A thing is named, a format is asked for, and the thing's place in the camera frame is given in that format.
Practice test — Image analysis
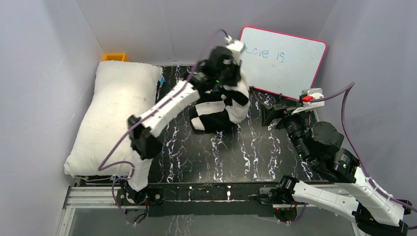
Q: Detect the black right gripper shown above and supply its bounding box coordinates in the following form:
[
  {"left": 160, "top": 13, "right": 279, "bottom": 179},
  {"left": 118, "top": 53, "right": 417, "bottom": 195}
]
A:
[{"left": 257, "top": 97, "right": 310, "bottom": 160}]

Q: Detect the black white checkered pillowcase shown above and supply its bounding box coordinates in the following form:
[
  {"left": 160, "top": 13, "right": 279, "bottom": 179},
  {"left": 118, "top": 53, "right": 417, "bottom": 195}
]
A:
[{"left": 189, "top": 72, "right": 250, "bottom": 132}]

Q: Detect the white pillow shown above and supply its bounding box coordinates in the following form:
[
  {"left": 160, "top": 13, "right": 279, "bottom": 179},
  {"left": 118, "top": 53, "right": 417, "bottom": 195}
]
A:
[{"left": 64, "top": 60, "right": 163, "bottom": 177}]

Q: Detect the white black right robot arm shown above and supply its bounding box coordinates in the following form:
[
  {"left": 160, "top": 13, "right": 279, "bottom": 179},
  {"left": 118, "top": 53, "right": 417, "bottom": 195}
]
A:
[{"left": 255, "top": 103, "right": 411, "bottom": 236}]

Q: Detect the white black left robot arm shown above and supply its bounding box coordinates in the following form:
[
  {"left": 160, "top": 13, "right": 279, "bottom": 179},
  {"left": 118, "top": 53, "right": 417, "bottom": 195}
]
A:
[{"left": 120, "top": 43, "right": 249, "bottom": 205}]

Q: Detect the pink framed whiteboard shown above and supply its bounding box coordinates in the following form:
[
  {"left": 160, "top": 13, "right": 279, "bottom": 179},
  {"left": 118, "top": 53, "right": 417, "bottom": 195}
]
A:
[{"left": 240, "top": 26, "right": 328, "bottom": 99}]

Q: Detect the yellow plastic bin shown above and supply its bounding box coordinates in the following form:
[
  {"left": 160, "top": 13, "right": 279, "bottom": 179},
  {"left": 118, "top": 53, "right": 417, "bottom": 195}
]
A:
[{"left": 102, "top": 53, "right": 127, "bottom": 61}]

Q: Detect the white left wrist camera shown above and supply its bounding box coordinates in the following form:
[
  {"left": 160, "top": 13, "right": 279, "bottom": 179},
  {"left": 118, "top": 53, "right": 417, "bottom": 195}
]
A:
[{"left": 225, "top": 36, "right": 246, "bottom": 57}]

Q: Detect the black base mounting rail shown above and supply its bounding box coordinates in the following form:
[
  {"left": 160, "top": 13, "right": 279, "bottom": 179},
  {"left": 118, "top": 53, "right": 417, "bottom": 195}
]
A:
[{"left": 116, "top": 182, "right": 310, "bottom": 218}]

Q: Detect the aluminium frame rail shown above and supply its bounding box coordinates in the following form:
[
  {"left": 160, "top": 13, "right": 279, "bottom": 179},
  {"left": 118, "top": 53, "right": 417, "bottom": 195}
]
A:
[{"left": 57, "top": 185, "right": 367, "bottom": 236}]

